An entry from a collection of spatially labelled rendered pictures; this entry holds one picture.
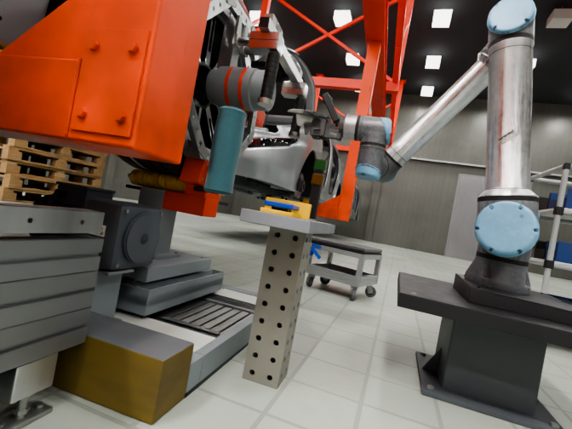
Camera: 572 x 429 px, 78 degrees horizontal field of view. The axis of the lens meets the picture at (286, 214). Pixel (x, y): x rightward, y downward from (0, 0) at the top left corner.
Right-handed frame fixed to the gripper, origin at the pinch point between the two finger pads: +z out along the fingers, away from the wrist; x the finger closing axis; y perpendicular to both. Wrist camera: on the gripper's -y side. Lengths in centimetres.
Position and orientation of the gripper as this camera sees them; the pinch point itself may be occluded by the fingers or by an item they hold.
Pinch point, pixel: (292, 115)
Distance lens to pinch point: 138.5
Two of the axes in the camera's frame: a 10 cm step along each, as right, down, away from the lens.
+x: 2.6, 0.5, 9.6
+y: -1.8, 9.8, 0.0
